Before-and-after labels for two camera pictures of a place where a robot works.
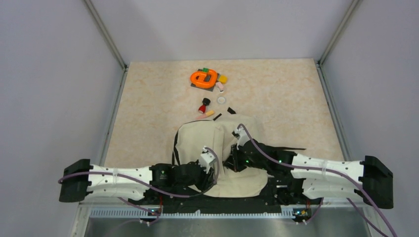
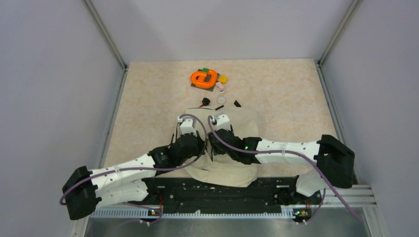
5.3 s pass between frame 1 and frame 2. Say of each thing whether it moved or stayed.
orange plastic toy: stayed
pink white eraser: stayed
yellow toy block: stayed
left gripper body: moved
